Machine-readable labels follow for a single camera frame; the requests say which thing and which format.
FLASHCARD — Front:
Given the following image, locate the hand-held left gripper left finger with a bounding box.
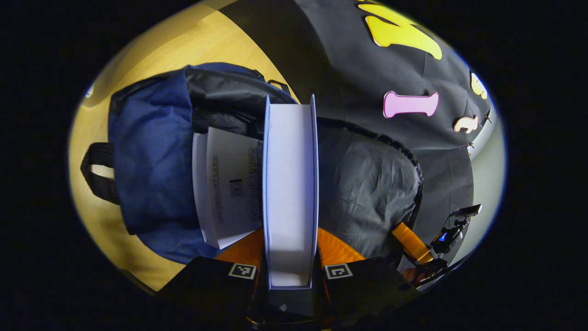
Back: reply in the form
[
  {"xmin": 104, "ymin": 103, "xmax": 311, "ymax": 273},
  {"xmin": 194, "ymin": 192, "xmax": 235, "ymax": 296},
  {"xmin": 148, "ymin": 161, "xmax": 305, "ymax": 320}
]
[{"xmin": 158, "ymin": 228, "xmax": 265, "ymax": 322}]

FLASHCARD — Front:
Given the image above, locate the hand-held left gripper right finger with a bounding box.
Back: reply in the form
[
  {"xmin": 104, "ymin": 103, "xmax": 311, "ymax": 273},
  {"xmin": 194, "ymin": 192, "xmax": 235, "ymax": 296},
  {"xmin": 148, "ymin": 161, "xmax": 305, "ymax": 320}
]
[{"xmin": 317, "ymin": 228, "xmax": 419, "ymax": 322}]

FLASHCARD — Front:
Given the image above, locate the white paperback book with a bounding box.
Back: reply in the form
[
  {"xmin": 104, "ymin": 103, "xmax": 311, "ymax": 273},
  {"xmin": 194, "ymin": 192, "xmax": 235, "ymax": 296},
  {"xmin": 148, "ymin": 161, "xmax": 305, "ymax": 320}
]
[
  {"xmin": 262, "ymin": 94, "xmax": 319, "ymax": 291},
  {"xmin": 192, "ymin": 127, "xmax": 265, "ymax": 250}
]

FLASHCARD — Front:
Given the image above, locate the blue fabric schoolbag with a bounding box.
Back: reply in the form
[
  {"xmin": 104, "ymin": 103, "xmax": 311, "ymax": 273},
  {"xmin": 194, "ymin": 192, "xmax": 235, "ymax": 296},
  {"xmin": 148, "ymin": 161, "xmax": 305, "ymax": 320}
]
[{"xmin": 80, "ymin": 62, "xmax": 424, "ymax": 276}]

